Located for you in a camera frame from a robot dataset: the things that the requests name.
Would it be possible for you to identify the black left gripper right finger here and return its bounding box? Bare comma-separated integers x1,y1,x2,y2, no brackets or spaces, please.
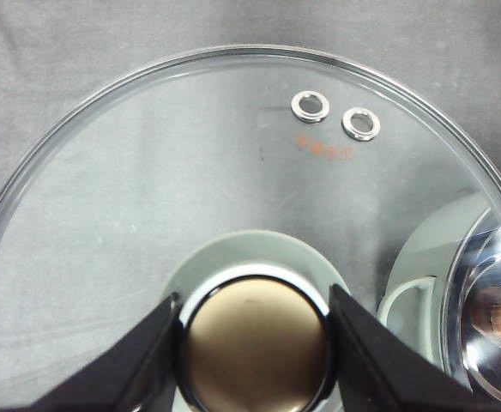
329,284,491,412

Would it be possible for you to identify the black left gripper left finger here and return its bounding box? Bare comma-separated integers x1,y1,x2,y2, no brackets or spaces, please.
25,293,181,412

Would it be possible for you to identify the glass lid with green knob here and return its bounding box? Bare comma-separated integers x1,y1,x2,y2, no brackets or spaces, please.
0,44,501,412

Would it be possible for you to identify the green electric steamer pot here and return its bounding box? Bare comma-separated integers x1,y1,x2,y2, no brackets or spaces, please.
377,190,501,408

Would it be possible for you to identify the grey table cloth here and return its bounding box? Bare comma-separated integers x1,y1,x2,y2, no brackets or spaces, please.
0,0,501,178

